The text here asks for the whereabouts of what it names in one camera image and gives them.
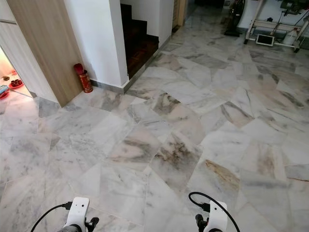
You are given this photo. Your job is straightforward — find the red cylindrical canister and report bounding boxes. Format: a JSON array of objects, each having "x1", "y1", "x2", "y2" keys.
[{"x1": 74, "y1": 63, "x2": 94, "y2": 93}]

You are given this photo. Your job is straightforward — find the red offering plate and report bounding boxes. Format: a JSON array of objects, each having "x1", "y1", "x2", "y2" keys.
[{"x1": 9, "y1": 79, "x2": 24, "y2": 89}]

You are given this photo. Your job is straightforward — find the light cabinet door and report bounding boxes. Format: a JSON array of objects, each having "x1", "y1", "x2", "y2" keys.
[{"x1": 0, "y1": 0, "x2": 59, "y2": 103}]

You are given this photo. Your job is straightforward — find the brown wooden cabinet panel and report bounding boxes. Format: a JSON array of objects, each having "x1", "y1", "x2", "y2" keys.
[{"x1": 7, "y1": 0, "x2": 85, "y2": 107}]

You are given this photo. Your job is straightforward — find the dark wooden staircase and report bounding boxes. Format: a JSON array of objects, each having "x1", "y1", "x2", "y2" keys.
[{"x1": 121, "y1": 4, "x2": 160, "y2": 79}]

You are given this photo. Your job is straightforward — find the white framed tablet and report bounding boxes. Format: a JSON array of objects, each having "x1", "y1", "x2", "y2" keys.
[{"x1": 255, "y1": 33, "x2": 275, "y2": 47}]

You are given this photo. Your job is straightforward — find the white plastic jug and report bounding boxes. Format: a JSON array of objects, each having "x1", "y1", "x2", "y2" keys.
[{"x1": 283, "y1": 28, "x2": 299, "y2": 46}]

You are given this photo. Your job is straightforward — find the black vacuum cleaner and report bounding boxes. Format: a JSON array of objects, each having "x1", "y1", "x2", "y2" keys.
[{"x1": 224, "y1": 0, "x2": 246, "y2": 37}]

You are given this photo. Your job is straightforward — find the white metal rack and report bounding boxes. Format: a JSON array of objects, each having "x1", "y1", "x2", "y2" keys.
[{"x1": 244, "y1": 0, "x2": 309, "y2": 53}]

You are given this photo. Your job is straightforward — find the dark machine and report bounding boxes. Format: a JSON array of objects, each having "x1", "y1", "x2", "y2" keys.
[{"x1": 279, "y1": 0, "x2": 306, "y2": 16}]

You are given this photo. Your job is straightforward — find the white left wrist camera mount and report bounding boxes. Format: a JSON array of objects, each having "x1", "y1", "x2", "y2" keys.
[{"x1": 67, "y1": 197, "x2": 90, "y2": 228}]

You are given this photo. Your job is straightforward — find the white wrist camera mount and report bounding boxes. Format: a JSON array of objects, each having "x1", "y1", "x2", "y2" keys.
[
  {"x1": 208, "y1": 201, "x2": 228, "y2": 232},
  {"x1": 67, "y1": 197, "x2": 90, "y2": 228}
]

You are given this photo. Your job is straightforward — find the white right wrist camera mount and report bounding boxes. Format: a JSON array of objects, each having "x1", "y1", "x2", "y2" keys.
[{"x1": 208, "y1": 201, "x2": 228, "y2": 232}]

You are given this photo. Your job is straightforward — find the light wooden door frame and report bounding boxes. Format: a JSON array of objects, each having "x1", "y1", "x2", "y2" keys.
[{"x1": 172, "y1": 0, "x2": 187, "y2": 28}]

